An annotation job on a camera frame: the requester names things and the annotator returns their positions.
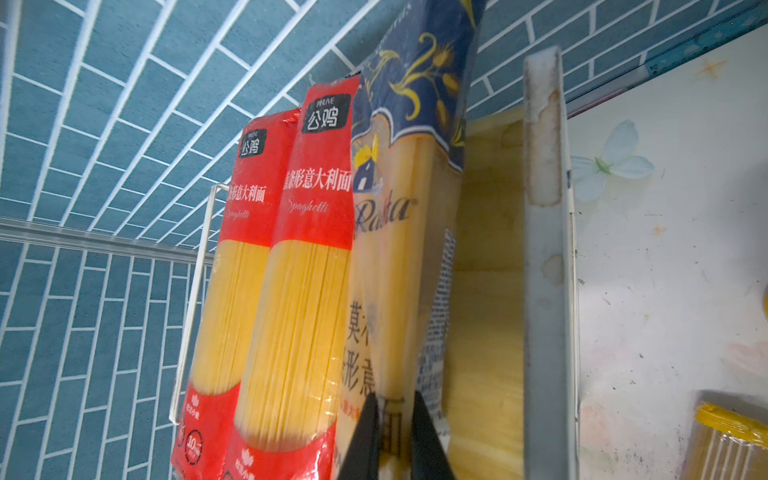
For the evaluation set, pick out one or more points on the blue MoliPasta spaghetti bag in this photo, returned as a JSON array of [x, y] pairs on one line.
[[407, 158]]

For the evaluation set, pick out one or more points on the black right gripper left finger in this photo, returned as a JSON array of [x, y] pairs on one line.
[[362, 459]]

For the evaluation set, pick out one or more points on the wooden two-tier shelf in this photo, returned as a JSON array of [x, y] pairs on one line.
[[509, 387]]

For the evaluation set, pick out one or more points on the red spaghetti bag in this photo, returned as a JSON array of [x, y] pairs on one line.
[[284, 423], [233, 294]]

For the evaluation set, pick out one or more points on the yellow Pastatime bag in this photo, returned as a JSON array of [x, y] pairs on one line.
[[726, 446]]

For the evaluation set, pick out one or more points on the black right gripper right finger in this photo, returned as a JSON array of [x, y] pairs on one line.
[[428, 459]]

